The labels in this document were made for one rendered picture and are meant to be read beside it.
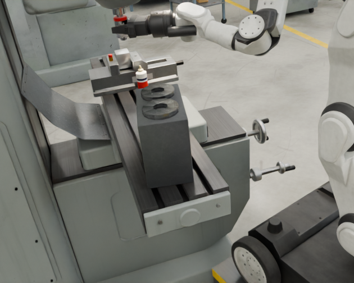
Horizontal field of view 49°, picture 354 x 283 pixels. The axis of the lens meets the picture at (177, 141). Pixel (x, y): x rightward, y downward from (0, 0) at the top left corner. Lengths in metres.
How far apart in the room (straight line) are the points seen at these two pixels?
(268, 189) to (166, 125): 1.68
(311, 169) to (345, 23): 1.79
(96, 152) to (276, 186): 1.41
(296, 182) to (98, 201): 1.43
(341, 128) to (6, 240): 1.17
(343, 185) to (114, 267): 1.03
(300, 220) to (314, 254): 0.14
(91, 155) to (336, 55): 0.88
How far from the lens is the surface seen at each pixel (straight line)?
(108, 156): 1.47
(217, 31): 1.30
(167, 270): 1.84
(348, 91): 1.14
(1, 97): 1.30
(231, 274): 1.54
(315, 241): 1.44
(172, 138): 0.94
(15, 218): 1.51
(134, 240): 1.73
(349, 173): 1.24
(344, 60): 1.11
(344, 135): 1.13
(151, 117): 0.93
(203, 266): 1.84
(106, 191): 1.54
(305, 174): 2.68
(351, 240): 1.30
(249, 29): 1.22
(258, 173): 1.72
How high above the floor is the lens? 1.59
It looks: 31 degrees down
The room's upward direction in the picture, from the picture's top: 7 degrees counter-clockwise
